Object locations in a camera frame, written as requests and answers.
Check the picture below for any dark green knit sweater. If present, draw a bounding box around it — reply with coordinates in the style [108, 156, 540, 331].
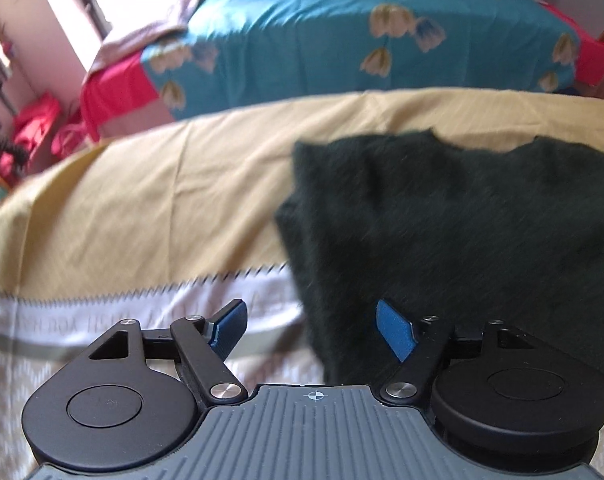
[275, 131, 604, 384]

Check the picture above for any blue floral bed sheet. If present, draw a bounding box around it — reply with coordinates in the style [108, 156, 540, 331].
[142, 0, 580, 119]

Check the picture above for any red bag pile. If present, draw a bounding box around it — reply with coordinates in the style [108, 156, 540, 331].
[0, 92, 95, 185]

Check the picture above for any beige patterned bed cover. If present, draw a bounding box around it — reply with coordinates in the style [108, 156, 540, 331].
[0, 89, 604, 479]

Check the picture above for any pink grey blanket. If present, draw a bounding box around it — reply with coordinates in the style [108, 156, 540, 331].
[87, 0, 201, 75]

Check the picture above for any red bedding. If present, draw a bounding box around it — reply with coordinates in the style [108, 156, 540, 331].
[80, 50, 174, 141]

